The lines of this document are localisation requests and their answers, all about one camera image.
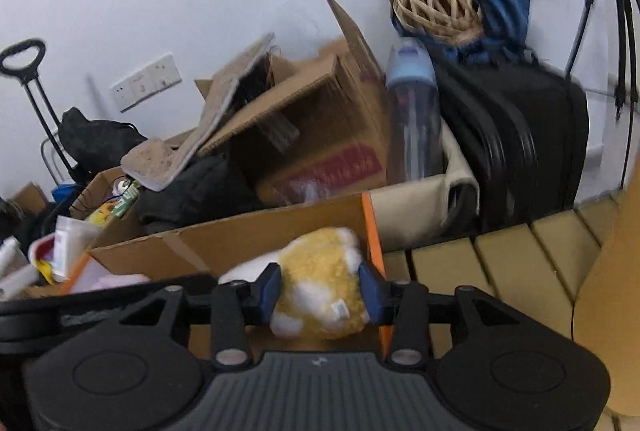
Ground black bag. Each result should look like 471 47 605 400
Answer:
58 106 149 172

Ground small open cardboard box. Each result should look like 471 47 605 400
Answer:
69 166 147 234

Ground yellow and white plush toy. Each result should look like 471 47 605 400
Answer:
218 226 374 341

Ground white plastic packet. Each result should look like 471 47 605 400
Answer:
51 215 102 283

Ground grey beige mat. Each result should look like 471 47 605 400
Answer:
121 33 277 192

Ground yellow item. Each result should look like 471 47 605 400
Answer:
90 203 121 227

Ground beige fabric bin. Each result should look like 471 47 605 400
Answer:
369 125 481 253

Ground black cloth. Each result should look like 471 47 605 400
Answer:
134 153 267 233

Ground white wall socket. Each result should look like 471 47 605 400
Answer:
109 54 182 113

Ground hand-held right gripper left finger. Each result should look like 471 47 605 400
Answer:
119 263 283 370

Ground woven rattan ball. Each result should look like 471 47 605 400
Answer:
392 0 486 44

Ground wooden board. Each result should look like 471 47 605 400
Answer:
571 190 640 418

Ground clear bottle with blue lid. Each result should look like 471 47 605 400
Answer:
384 36 444 184

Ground orange edged cardboard box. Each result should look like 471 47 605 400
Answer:
24 192 397 363

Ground blue box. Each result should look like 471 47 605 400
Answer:
51 181 77 204

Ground large red printed cardboard box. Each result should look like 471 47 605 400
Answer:
194 0 392 208

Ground black trolley handle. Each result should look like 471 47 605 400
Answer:
0 39 82 185

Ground black suitcase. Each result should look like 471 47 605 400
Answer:
434 55 591 233

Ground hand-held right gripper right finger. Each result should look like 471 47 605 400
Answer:
358 263 527 370

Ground black tripod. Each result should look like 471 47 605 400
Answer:
564 0 640 192

